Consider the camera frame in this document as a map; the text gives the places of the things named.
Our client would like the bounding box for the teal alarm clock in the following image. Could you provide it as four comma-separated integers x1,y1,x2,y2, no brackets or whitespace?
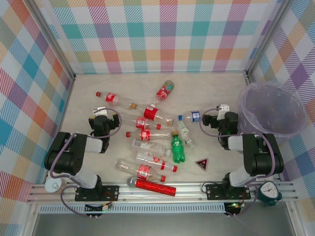
257,181,284,207

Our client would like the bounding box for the clear cola bottle red label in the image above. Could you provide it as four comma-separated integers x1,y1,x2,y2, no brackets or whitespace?
120,115,162,130
115,160,167,183
126,129,172,141
95,91,135,107

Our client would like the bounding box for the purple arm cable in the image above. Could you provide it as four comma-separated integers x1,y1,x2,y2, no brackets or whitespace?
199,105,275,218
49,108,123,219

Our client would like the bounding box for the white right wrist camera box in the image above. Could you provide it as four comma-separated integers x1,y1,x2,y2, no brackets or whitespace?
216,104,231,120

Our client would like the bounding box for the aluminium mounting rail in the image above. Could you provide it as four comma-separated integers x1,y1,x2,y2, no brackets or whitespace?
27,181,298,205

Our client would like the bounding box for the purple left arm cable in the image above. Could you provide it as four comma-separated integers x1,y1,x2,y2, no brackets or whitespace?
49,108,123,219

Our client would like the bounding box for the clear bottle blue label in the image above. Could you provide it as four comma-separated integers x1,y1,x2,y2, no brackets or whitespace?
178,111,205,123

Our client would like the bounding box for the red glitter toy microphone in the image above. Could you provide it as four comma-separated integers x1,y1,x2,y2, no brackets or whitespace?
126,177,177,197

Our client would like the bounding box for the aluminium frame post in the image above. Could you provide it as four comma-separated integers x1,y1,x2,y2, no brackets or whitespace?
245,0,295,79
23,0,76,81

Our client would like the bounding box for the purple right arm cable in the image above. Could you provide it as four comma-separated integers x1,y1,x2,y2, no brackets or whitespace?
199,105,275,218

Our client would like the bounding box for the white slotted cable duct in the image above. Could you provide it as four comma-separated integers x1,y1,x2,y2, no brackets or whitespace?
38,203,226,214

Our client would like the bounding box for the small black electronics module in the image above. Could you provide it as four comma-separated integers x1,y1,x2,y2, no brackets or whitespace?
84,203,114,212
224,202,242,216

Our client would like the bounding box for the clear bottle white red label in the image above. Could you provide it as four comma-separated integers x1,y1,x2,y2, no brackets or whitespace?
135,151,178,172

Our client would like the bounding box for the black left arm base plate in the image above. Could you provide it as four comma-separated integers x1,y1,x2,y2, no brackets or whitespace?
74,184,120,202

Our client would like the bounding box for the green soda bottle yellow cap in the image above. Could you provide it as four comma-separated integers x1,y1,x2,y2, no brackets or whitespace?
170,131,187,164

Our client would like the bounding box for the clear bottle green white label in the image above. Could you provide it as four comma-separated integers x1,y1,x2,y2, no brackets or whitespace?
176,119,197,150

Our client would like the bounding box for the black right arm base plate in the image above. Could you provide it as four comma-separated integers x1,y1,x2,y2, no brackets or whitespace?
205,183,252,201

